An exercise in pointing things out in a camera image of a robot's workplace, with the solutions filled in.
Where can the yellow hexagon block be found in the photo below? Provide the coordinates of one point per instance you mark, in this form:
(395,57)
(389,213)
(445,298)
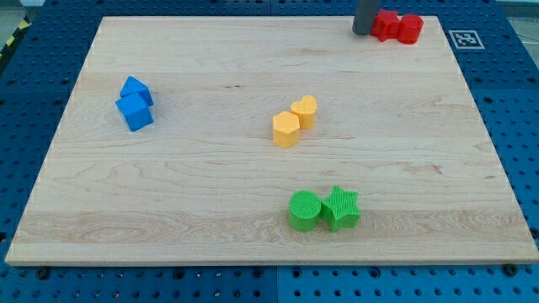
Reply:
(286,129)

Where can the white fiducial marker tag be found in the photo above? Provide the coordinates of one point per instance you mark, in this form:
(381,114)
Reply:
(466,39)

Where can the green cylinder block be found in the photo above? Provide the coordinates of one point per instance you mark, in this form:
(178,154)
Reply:
(304,210)

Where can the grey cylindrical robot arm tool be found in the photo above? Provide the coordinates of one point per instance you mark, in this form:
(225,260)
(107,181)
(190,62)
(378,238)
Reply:
(365,14)

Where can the yellow black hazard tape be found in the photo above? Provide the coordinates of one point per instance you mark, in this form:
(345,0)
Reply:
(14,40)

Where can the blue triangle block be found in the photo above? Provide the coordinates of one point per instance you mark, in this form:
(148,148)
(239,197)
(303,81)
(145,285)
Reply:
(133,85)

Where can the red star block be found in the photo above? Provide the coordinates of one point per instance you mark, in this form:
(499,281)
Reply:
(386,25)

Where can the green star block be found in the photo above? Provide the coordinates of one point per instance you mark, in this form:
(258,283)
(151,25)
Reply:
(340,209)

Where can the yellow heart block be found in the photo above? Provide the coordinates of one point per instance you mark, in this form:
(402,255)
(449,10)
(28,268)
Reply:
(306,109)

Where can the red cylinder block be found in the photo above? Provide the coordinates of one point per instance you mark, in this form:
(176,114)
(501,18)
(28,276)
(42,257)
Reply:
(409,29)

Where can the blue cube block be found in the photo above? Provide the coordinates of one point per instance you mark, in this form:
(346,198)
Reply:
(135,111)

